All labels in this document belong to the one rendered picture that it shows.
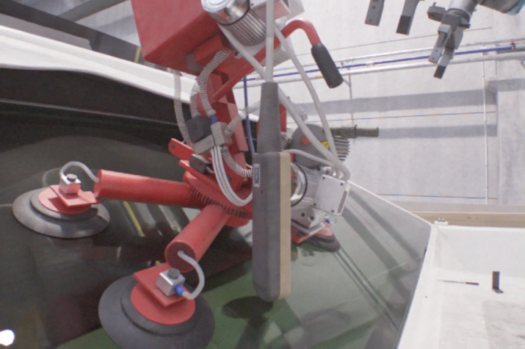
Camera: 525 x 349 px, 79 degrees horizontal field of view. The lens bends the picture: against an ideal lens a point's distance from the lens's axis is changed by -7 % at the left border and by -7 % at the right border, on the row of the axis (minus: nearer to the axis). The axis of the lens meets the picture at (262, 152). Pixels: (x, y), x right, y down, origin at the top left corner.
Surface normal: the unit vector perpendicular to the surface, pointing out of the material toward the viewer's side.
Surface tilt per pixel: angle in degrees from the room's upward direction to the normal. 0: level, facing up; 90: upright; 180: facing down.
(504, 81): 90
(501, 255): 90
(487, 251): 90
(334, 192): 81
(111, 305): 24
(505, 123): 90
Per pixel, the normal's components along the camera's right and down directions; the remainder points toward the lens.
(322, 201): -0.40, -0.17
